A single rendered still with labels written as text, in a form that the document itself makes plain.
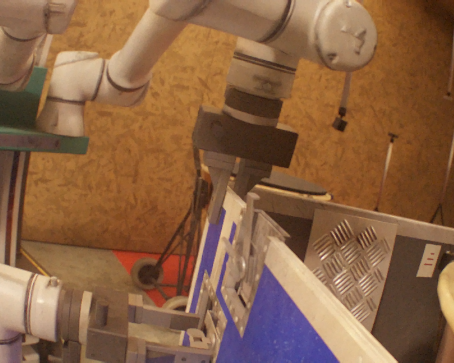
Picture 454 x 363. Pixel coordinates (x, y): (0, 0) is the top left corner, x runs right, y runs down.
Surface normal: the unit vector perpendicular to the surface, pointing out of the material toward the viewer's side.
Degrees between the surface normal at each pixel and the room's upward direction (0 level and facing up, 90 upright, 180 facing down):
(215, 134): 100
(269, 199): 90
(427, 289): 90
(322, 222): 80
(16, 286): 36
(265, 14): 120
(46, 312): 71
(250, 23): 142
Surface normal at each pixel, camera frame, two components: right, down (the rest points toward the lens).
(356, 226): 0.22, 0.02
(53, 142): 0.76, 0.27
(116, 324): 0.22, -0.96
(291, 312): -0.96, -0.19
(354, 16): 0.44, 0.31
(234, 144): 0.13, 0.36
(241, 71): -0.68, 0.07
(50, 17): 0.31, 0.79
